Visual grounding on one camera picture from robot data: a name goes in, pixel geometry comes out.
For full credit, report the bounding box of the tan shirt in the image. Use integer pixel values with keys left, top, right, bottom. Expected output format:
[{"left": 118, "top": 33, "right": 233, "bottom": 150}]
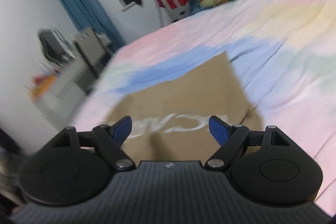
[{"left": 105, "top": 53, "right": 263, "bottom": 163}]

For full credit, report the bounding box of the white dresser desk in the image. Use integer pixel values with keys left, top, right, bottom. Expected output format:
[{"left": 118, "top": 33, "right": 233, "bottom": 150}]
[{"left": 34, "top": 58, "right": 96, "bottom": 130}]

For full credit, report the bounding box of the orange tray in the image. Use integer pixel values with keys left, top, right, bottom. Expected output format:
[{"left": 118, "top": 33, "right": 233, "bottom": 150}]
[{"left": 29, "top": 74, "right": 56, "bottom": 102}]

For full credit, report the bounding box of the black and grey chair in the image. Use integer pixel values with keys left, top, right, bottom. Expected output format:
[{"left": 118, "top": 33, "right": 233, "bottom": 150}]
[{"left": 73, "top": 27, "right": 112, "bottom": 94}]

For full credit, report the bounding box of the wavy vanity mirror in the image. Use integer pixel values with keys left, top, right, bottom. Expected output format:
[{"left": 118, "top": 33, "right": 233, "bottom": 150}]
[{"left": 38, "top": 29, "right": 72, "bottom": 67}]

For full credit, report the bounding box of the pastel bed sheet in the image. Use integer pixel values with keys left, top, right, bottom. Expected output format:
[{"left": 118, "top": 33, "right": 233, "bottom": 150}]
[{"left": 73, "top": 0, "right": 335, "bottom": 214}]

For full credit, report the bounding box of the yellow garment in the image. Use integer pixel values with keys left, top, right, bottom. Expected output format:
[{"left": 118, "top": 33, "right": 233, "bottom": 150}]
[{"left": 199, "top": 0, "right": 219, "bottom": 9}]

